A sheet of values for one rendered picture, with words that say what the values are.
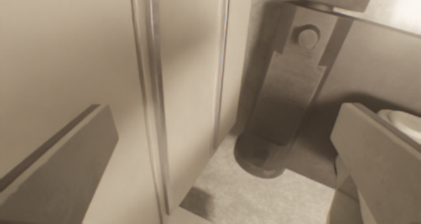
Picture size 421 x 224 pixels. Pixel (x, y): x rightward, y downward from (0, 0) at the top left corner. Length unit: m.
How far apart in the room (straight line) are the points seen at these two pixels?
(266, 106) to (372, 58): 0.26
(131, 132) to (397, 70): 0.53
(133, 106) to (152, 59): 0.05
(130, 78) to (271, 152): 0.50
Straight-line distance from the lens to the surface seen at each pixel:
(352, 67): 0.56
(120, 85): 0.20
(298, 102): 0.56
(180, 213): 1.11
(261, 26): 0.72
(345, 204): 0.46
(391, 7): 0.72
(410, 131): 0.47
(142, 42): 0.21
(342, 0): 0.51
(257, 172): 0.72
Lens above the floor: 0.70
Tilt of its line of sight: 52 degrees down
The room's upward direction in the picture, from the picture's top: 135 degrees counter-clockwise
